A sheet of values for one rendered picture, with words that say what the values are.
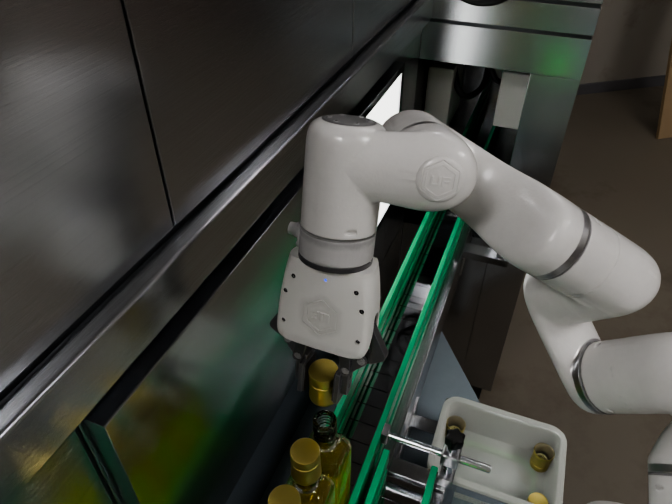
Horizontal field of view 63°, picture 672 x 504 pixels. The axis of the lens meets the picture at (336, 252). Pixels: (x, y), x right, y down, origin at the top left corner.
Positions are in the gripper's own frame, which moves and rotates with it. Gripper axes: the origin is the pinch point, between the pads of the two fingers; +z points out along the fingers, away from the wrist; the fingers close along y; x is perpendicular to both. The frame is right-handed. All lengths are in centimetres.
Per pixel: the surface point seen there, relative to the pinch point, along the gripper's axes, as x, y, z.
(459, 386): 53, 12, 35
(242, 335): 2.4, -11.8, -0.1
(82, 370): -21.3, -12.2, -10.8
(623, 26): 429, 51, -36
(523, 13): 90, 6, -38
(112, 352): -18.0, -12.2, -10.4
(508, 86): 105, 5, -21
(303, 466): -5.6, 0.7, 8.2
